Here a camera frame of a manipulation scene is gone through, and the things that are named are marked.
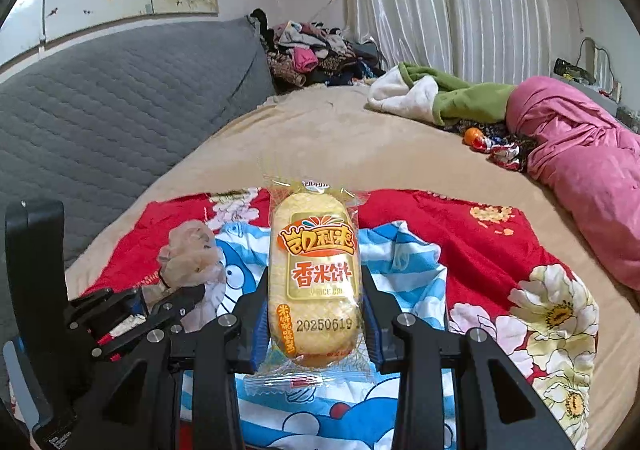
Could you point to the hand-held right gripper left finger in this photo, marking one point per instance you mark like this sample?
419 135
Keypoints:
258 330

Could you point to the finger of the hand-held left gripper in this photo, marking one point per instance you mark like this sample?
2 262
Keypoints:
185 299
100 305

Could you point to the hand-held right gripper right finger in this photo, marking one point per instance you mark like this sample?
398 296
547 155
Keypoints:
372 330

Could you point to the beige hair scrunchie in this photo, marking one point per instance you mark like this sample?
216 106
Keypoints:
190 255

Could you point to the yellow rice cracker packet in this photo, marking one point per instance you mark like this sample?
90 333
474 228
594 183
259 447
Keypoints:
312 280

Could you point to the blue striped cartoon cloth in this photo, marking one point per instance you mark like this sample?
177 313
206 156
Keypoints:
405 260

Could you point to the red floral blanket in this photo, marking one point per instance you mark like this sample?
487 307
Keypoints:
450 240

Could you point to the grey quilted headboard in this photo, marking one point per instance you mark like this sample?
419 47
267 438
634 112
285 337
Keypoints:
100 105

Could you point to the small orange toy egg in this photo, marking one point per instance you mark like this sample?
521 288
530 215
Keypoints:
472 137

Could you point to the shiny red blue wrapper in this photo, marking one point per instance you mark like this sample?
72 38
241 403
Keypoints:
505 153

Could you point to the green and white garment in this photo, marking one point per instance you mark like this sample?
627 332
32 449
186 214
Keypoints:
465 100

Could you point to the pink quilt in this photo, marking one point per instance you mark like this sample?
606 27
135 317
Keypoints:
580 155

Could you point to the pile of clothes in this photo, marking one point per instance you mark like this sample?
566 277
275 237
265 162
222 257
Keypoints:
310 55

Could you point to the white striped curtain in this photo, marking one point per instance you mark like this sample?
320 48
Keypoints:
450 5

